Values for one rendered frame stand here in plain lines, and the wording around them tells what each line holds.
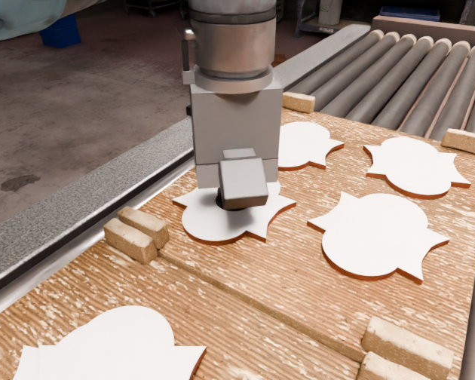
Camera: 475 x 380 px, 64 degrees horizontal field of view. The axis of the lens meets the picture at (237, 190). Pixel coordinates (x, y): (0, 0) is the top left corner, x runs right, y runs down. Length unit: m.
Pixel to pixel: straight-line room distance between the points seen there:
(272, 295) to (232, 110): 0.17
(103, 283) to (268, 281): 0.15
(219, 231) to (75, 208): 0.20
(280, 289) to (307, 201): 0.14
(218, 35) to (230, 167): 0.12
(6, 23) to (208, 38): 0.16
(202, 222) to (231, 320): 0.12
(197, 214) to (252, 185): 0.10
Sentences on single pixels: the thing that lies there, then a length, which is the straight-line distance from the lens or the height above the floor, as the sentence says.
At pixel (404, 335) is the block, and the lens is 0.33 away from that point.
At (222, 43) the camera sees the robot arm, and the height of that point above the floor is 1.13.
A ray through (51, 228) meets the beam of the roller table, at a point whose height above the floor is 0.92.
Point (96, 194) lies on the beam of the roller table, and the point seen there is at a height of 0.91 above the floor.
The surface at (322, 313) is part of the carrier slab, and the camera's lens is 0.36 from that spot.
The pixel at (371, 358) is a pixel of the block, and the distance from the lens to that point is 0.31.
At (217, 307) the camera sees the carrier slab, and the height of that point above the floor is 0.94.
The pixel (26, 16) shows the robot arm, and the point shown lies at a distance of 0.24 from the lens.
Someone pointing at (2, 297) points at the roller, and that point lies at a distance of 0.44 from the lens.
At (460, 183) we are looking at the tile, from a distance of 0.56.
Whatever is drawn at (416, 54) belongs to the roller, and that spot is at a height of 0.92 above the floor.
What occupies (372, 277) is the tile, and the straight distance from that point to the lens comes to 0.39.
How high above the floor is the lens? 1.22
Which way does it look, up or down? 36 degrees down
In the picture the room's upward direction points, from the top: straight up
